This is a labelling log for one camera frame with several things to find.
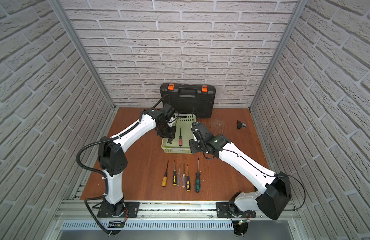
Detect light green plastic bin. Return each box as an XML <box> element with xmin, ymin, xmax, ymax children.
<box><xmin>161</xmin><ymin>113</ymin><xmax>195</xmax><ymax>154</ymax></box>

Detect black corrugated cable conduit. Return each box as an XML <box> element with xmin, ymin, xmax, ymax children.
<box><xmin>76</xmin><ymin>94</ymin><xmax>170</xmax><ymax>236</ymax></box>

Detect black yellow screwdriver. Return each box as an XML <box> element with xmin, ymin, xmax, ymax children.
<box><xmin>172</xmin><ymin>161</ymin><xmax>177</xmax><ymax>186</ymax></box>
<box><xmin>186</xmin><ymin>165</ymin><xmax>191</xmax><ymax>192</ymax></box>

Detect black plastic tool case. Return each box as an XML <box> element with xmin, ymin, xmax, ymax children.
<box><xmin>160</xmin><ymin>83</ymin><xmax>217</xmax><ymax>119</ymax></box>

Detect clear handle small screwdriver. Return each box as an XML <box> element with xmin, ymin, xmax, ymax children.
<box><xmin>176</xmin><ymin>165</ymin><xmax>181</xmax><ymax>187</ymax></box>

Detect small black knob object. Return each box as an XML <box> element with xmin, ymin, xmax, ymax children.
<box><xmin>237</xmin><ymin>121</ymin><xmax>247</xmax><ymax>130</ymax></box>

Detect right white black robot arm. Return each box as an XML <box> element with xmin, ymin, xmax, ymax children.
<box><xmin>190</xmin><ymin>122</ymin><xmax>291</xmax><ymax>220</ymax></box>

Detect pink handle screwdriver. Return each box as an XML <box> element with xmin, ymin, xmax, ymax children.
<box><xmin>178</xmin><ymin>129</ymin><xmax>183</xmax><ymax>147</ymax></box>

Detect orange handle screwdriver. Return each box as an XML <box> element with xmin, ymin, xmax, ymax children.
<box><xmin>161</xmin><ymin>161</ymin><xmax>169</xmax><ymax>188</ymax></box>

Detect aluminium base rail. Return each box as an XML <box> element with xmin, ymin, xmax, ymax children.
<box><xmin>54</xmin><ymin>199</ymin><xmax>300</xmax><ymax>222</ymax></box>

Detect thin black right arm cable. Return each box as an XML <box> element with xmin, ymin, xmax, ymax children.
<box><xmin>280</xmin><ymin>175</ymin><xmax>306</xmax><ymax>212</ymax></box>

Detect clear red handle screwdriver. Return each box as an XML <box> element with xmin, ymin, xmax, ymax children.
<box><xmin>182</xmin><ymin>165</ymin><xmax>186</xmax><ymax>188</ymax></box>

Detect green black handle screwdriver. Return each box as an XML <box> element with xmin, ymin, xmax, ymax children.
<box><xmin>195</xmin><ymin>159</ymin><xmax>201</xmax><ymax>193</ymax></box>

